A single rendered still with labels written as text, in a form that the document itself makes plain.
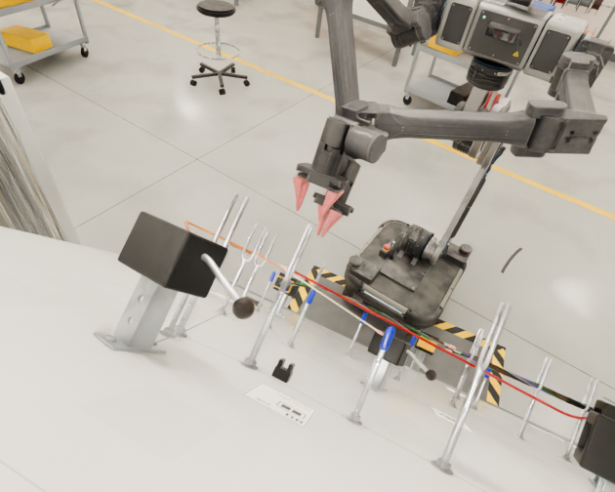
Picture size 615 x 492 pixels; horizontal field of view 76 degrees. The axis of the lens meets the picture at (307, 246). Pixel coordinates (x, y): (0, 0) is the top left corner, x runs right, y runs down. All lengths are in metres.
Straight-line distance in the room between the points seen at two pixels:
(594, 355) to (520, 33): 1.87
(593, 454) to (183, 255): 0.32
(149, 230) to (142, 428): 0.14
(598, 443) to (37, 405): 0.34
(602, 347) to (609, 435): 2.49
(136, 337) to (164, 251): 0.06
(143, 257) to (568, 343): 2.58
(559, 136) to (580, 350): 1.91
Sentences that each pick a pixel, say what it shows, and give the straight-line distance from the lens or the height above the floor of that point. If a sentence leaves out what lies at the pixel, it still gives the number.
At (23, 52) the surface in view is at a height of 0.17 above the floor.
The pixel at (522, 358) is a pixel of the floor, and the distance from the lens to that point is 2.50.
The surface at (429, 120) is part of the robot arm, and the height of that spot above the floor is 1.44.
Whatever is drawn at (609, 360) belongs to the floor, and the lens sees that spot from 2.82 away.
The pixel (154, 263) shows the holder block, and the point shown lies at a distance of 0.28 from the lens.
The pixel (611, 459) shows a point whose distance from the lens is 0.37.
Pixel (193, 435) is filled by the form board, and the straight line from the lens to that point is 0.22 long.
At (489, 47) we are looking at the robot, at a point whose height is 1.42.
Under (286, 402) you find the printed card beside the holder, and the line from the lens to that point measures 0.33.
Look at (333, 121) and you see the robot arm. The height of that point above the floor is 1.44.
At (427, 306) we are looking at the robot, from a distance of 2.11.
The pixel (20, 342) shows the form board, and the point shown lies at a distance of 0.26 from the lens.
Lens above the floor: 1.81
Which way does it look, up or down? 46 degrees down
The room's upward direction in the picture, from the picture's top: 9 degrees clockwise
